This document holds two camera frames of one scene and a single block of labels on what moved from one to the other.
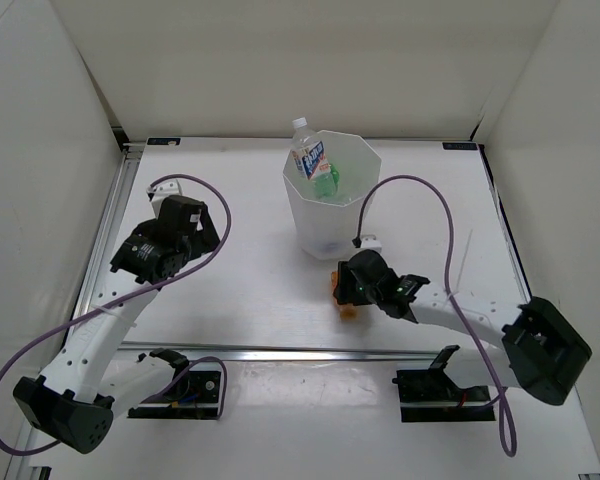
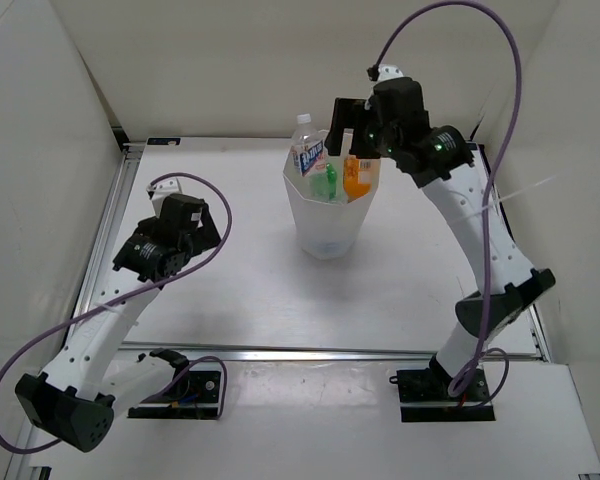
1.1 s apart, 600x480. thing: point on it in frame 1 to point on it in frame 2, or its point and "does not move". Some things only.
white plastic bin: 329,228 does not move
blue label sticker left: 163,141 does not move
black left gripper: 205,239 does not move
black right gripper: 345,276 to 351,114
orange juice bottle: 346,311 to 357,176
